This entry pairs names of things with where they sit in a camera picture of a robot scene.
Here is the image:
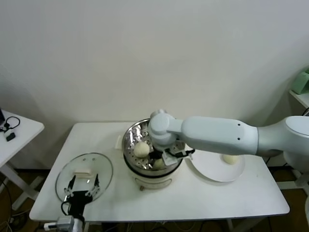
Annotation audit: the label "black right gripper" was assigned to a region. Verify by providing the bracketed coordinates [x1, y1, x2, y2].
[149, 150, 165, 169]

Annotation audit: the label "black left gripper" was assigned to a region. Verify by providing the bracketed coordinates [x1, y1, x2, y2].
[61, 173, 101, 218]

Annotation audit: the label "steel steamer pot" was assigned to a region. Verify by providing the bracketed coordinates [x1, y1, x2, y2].
[115, 135, 194, 191]

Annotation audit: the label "stainless steel steamer basket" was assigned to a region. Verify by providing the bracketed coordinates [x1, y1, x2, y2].
[122, 117, 187, 171]

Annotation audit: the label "round glass pot lid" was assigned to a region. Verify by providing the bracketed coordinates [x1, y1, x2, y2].
[55, 152, 114, 206]

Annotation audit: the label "white round plate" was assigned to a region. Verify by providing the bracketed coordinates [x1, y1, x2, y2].
[185, 151, 246, 183]

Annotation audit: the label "white side table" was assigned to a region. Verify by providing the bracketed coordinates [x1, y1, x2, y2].
[0, 110, 46, 211]

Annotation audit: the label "dark blue device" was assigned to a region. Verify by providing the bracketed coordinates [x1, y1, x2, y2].
[0, 105, 7, 126]

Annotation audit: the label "pale green box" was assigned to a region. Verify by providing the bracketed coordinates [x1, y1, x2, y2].
[292, 68, 309, 95]

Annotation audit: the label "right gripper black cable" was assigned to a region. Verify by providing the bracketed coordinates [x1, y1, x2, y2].
[169, 149, 196, 158]

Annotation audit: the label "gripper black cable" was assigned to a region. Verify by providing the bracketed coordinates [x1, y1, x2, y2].
[169, 149, 196, 158]
[60, 202, 71, 216]

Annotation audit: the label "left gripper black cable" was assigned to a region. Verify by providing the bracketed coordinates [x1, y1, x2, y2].
[60, 202, 71, 216]

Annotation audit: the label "black wired headphones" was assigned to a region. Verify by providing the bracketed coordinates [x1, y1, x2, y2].
[0, 116, 21, 133]

